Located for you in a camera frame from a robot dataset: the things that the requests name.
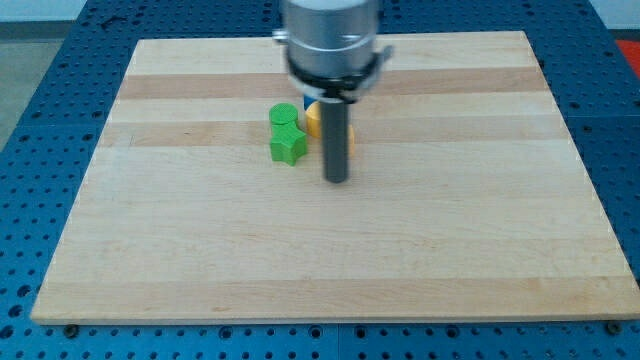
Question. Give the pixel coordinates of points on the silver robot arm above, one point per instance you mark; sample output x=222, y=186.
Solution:
x=330, y=47

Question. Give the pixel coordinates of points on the green star block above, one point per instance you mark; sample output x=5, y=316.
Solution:
x=288, y=143

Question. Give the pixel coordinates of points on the yellow block behind rod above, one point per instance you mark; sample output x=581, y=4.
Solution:
x=351, y=141

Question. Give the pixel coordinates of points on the yellow cylinder block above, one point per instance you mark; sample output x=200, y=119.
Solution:
x=313, y=120

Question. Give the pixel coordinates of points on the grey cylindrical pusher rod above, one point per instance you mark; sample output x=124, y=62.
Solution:
x=335, y=142

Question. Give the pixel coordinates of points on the green cylinder block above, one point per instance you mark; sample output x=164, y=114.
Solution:
x=283, y=113

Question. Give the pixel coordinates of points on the blue block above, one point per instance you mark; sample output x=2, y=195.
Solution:
x=307, y=101

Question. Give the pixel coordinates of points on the wooden board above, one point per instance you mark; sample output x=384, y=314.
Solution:
x=467, y=200

